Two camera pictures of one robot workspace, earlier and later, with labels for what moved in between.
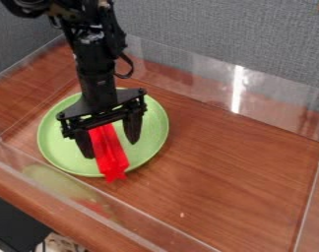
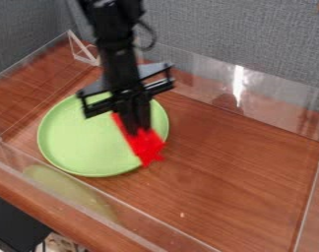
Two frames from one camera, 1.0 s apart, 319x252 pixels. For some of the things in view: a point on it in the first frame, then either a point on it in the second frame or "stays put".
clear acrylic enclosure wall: (226, 170) stays put
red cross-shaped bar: (110, 153) -> (145, 143)
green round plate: (61, 149) stays put
